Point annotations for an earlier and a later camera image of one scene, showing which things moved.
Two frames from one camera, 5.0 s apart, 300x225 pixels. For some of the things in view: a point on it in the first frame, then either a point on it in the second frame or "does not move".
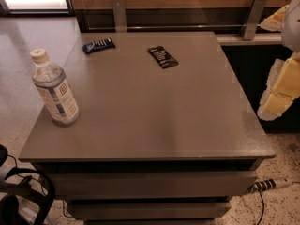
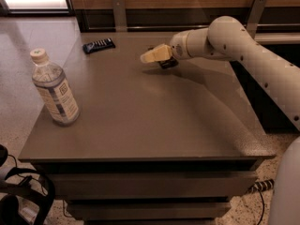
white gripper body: [292, 25] to [178, 49]
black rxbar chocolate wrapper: [162, 56] does not move
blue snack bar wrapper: [98, 46] does not move
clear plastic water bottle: [55, 92] does not move
